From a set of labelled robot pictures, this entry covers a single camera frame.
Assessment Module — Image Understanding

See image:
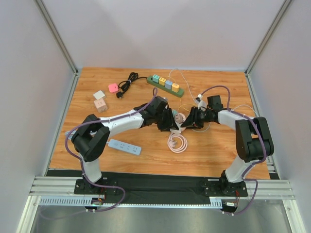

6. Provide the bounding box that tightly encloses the black power cord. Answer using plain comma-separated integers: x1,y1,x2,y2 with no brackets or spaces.
115,72,148,100

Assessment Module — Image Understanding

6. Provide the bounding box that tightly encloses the yellow usb cable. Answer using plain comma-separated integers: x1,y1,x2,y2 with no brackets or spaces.
177,103,197,115

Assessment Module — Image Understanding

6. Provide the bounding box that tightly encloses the light blue power strip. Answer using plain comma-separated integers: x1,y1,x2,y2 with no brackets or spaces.
65,130,141,161

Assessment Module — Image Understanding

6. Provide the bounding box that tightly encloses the white charger plug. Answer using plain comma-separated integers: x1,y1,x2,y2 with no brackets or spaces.
93,90,106,100

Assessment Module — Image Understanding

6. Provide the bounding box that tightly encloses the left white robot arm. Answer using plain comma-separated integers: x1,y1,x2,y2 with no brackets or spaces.
71,96,178,185

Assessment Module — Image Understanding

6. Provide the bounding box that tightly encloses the black base mat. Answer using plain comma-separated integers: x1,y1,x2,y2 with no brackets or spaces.
46,169,248,205

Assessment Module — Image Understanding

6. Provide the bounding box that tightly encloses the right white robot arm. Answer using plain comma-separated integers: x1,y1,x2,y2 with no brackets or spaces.
181,95,274,185

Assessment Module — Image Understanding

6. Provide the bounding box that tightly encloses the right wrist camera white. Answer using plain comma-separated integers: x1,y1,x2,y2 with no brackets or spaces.
195,94,207,111

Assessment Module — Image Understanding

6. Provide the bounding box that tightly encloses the white usb cable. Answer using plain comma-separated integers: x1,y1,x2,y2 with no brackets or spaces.
167,67,263,133

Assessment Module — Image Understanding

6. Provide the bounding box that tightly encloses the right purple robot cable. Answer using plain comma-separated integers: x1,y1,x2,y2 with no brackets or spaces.
199,84,268,216

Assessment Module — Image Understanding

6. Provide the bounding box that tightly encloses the beige patterned cube charger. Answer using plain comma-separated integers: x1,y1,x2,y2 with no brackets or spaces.
94,98,108,113

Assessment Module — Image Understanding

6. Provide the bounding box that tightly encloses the pink round power strip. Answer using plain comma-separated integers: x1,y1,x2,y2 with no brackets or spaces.
167,123,188,153

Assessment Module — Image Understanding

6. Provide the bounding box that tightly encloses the yellow charger plug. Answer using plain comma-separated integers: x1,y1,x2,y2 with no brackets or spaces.
158,77,166,86

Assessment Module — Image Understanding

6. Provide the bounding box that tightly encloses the teal charger plug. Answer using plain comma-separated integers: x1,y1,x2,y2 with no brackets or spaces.
152,74,160,83

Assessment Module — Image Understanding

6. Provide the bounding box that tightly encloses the brown pink charger plug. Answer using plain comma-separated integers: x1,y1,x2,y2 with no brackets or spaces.
174,113,186,124

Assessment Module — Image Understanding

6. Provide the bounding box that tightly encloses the orange charger plug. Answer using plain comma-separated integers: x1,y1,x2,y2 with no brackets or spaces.
171,83,180,93

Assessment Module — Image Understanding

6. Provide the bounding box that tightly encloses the blue charger plug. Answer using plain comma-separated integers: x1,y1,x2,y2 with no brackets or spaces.
165,80,173,89

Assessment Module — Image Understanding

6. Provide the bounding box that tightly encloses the green power strip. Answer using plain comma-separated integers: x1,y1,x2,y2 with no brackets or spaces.
147,74,184,98

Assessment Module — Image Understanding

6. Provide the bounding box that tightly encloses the grey slotted cable duct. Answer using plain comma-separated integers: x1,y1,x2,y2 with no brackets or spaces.
37,196,238,209

